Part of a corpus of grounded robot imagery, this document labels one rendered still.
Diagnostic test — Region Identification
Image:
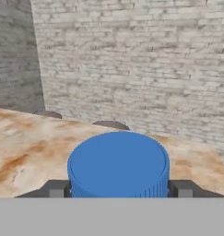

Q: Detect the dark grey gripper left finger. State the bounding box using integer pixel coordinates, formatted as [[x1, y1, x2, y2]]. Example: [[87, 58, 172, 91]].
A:
[[15, 179, 71, 199]]

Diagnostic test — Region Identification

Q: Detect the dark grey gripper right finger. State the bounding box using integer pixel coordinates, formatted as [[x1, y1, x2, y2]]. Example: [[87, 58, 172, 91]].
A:
[[167, 179, 224, 199]]

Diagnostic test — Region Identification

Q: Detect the blue-capped mayonnaise jar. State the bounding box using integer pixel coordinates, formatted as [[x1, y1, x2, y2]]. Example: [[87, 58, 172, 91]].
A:
[[66, 131, 171, 199]]

